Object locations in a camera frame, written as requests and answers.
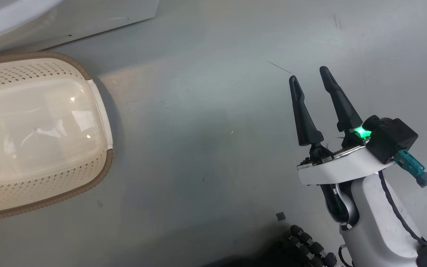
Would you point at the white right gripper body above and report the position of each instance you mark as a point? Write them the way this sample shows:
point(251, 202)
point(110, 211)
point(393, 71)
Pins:
point(339, 168)

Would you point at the cream perforated laundry basket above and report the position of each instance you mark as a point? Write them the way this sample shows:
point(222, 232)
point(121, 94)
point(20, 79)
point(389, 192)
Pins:
point(39, 137)

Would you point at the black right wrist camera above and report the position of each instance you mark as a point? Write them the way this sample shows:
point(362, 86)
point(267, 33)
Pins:
point(391, 139)

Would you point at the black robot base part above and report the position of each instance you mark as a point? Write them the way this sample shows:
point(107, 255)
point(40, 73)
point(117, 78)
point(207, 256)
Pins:
point(302, 241)

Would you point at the white washing machine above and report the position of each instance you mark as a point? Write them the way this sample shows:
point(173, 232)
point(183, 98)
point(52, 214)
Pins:
point(95, 15)

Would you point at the small dark square piece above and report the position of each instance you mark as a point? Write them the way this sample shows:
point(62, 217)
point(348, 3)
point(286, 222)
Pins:
point(280, 216)

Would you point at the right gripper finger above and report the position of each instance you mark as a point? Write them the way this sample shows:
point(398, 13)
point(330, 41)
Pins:
point(304, 118)
point(341, 104)

